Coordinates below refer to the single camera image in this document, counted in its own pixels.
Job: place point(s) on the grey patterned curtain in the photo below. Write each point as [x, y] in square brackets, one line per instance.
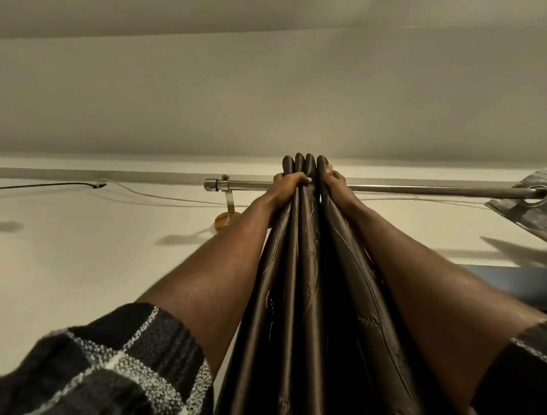
[519, 216]

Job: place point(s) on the checked right shirt sleeve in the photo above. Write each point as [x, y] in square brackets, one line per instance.
[517, 376]

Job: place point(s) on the person's left fingers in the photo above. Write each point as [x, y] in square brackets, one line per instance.
[299, 178]

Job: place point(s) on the person's right fingers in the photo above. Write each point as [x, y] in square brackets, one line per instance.
[333, 174]

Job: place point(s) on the checked left shirt sleeve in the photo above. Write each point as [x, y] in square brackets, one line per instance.
[111, 367]

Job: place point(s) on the person's left hand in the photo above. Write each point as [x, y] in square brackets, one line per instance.
[284, 188]

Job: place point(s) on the person's right hand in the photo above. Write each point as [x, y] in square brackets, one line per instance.
[338, 190]

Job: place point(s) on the dark brown patterned curtain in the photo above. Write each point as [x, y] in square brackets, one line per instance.
[316, 299]

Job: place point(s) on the person's right forearm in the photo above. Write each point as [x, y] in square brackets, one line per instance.
[427, 290]

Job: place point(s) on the person's left forearm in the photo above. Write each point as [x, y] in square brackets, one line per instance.
[222, 273]

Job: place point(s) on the round wooden bracket base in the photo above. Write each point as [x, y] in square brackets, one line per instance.
[222, 221]

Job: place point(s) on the checked shirt sleeve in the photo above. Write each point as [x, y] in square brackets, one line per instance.
[517, 376]
[111, 367]

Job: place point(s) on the silver metal curtain rod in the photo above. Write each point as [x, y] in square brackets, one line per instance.
[427, 188]

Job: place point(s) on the silver metal rod bracket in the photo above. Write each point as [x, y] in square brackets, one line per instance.
[229, 201]

